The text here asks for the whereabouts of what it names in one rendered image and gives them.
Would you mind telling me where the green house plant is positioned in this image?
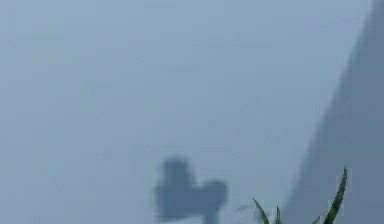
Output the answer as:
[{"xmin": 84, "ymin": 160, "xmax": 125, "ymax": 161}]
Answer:
[{"xmin": 252, "ymin": 166, "xmax": 349, "ymax": 224}]

